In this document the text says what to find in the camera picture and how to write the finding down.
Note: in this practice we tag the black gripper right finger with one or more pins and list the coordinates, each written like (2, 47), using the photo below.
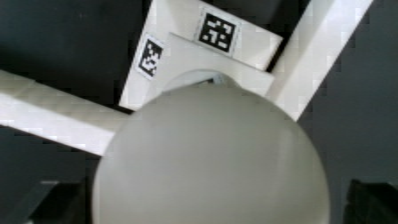
(372, 203)

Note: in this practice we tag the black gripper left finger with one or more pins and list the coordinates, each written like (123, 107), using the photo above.
(53, 205)

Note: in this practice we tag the white lamp bulb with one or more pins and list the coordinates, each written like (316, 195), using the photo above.
(210, 163)

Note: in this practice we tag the white lamp base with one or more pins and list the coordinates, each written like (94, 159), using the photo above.
(197, 42)

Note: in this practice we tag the white U-shaped border frame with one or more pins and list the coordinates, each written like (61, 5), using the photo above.
(71, 121)

